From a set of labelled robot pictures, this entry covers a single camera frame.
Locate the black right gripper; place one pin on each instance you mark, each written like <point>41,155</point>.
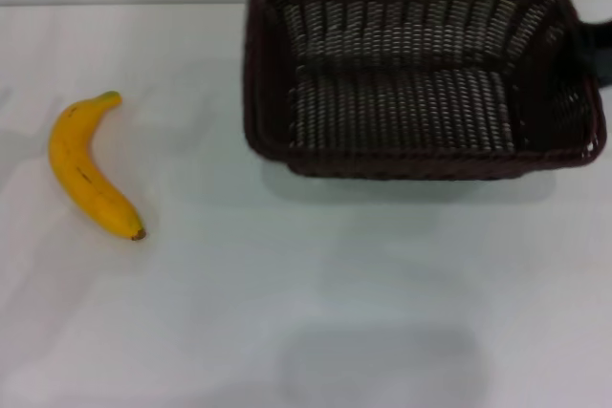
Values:
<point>597,52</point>

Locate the dark brown woven basket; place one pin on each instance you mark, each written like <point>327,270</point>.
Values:
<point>406,107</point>

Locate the yellow banana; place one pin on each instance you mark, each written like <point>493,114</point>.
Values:
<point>76,159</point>

